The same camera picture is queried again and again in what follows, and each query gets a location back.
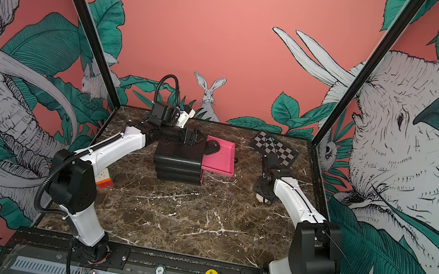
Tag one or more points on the black frame post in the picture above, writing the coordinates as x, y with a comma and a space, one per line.
93, 40
409, 10

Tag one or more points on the pink drawer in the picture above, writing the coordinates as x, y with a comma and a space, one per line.
223, 161

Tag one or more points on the left black frame post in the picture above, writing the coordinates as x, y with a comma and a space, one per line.
93, 40

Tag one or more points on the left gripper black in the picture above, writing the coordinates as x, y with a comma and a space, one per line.
193, 137

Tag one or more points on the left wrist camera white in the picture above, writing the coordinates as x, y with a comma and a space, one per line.
185, 113

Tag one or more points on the colourful puzzle cube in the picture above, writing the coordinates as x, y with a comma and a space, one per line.
103, 179

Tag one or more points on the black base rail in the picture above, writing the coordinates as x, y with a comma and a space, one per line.
123, 255

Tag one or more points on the black computer mouse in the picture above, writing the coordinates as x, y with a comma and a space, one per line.
212, 147

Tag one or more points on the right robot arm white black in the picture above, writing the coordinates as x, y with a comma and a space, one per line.
316, 243

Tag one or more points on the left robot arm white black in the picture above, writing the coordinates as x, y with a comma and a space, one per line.
71, 183

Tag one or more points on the right black frame post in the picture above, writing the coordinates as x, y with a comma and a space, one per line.
409, 10

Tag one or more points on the black white checkerboard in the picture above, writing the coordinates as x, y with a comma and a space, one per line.
265, 144

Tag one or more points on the black drawer cabinet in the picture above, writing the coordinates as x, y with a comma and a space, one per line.
179, 162

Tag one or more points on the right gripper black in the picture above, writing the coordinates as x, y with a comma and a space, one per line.
258, 186

